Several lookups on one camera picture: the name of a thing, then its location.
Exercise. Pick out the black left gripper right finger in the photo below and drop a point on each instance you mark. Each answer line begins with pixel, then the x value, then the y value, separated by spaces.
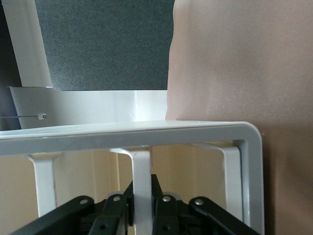
pixel 168 213

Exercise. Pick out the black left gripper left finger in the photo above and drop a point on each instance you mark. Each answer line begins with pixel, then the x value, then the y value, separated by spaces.
pixel 112 210

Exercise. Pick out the empty white drawer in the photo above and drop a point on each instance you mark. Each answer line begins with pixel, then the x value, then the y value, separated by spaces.
pixel 230 176

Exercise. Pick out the white drawer cabinet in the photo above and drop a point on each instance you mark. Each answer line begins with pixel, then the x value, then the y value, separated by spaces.
pixel 146 132

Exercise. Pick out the white wall panel frame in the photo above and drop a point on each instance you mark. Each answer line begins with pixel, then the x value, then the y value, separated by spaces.
pixel 73 105

